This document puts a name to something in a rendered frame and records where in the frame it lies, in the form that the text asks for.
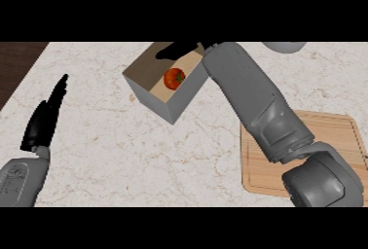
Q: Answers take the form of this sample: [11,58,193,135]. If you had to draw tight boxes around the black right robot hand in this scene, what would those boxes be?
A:
[154,42,227,61]

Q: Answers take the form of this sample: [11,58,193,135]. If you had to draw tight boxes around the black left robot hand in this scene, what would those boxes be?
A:
[20,73,71,153]

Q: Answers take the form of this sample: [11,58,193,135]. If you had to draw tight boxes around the red tomato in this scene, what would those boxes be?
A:
[163,67,187,91]

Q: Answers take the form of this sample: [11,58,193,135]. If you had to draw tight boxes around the grey cardboard box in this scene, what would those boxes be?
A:
[123,42,212,125]

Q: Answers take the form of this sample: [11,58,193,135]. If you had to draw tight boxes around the wooden cutting board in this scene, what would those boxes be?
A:
[238,109,368,202]

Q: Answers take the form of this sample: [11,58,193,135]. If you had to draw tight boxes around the pale grey round object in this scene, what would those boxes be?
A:
[261,42,308,54]

